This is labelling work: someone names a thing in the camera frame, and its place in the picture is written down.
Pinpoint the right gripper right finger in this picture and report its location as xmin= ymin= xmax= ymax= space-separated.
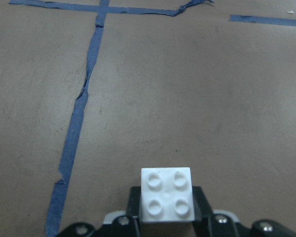
xmin=192 ymin=186 xmax=213 ymax=222

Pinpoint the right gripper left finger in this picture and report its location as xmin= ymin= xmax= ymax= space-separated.
xmin=126 ymin=186 xmax=141 ymax=220

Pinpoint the white block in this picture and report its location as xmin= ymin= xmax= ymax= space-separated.
xmin=141 ymin=167 xmax=195 ymax=223

